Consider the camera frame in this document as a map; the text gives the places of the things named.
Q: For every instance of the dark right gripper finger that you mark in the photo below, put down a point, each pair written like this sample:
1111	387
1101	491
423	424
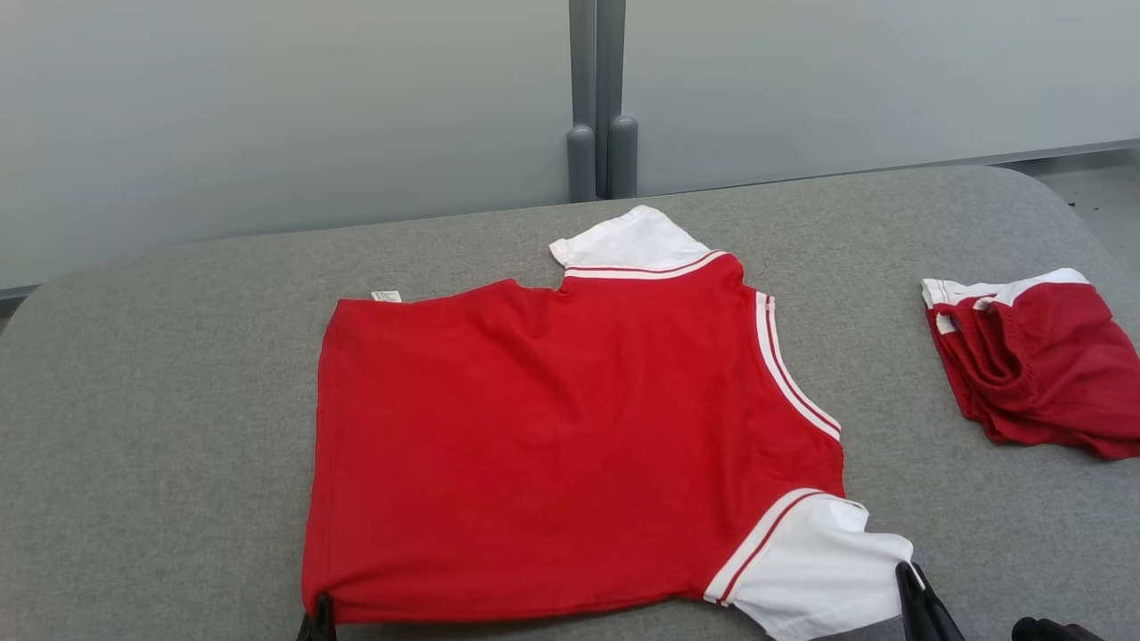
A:
940	623
914	614

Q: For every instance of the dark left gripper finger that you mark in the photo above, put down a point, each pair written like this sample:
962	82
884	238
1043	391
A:
307	628
325	623

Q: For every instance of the red shorts white side stripe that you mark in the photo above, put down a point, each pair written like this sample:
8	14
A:
1051	374

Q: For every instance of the red white lettered jersey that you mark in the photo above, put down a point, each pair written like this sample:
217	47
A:
552	445

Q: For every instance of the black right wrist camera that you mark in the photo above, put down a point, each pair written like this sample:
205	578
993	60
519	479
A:
1051	630

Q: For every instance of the grey partition post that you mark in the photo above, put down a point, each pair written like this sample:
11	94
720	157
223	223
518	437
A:
622	142
582	151

